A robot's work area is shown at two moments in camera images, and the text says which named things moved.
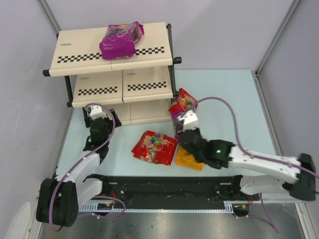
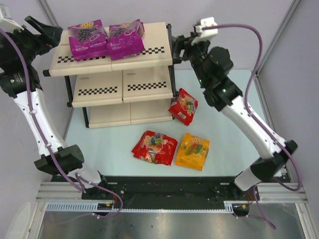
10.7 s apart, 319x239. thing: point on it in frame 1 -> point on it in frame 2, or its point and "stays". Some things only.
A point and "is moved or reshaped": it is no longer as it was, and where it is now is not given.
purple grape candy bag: x=118 y=41 is moved or reshaped
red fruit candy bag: x=155 y=147 stays
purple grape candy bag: x=177 y=125 -> x=88 y=40
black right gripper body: x=187 y=136 -> x=183 y=50
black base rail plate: x=174 y=190 stays
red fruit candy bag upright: x=184 y=102 stays
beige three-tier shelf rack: x=140 y=85 stays
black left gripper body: x=100 y=122 -> x=40 y=40
